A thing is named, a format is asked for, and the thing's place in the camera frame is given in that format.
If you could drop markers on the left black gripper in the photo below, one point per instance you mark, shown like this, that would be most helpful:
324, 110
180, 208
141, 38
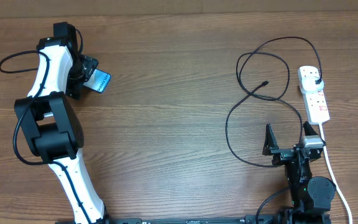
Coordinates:
89, 64

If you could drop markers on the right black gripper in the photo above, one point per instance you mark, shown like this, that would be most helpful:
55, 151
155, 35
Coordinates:
281, 154

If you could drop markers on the black Samsung Galaxy smartphone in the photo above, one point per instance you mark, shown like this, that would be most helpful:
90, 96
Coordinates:
99, 81

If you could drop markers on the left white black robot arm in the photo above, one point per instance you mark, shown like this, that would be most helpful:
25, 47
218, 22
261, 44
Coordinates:
51, 128

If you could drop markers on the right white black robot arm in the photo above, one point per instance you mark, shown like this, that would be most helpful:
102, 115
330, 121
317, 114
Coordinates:
311, 196

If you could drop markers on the white charger plug adapter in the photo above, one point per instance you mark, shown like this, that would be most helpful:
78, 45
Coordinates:
310, 85

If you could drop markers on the white power strip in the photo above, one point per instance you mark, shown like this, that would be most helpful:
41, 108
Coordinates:
315, 103

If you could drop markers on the brown cardboard backdrop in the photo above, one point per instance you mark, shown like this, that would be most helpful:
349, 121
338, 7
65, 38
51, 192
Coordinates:
62, 8

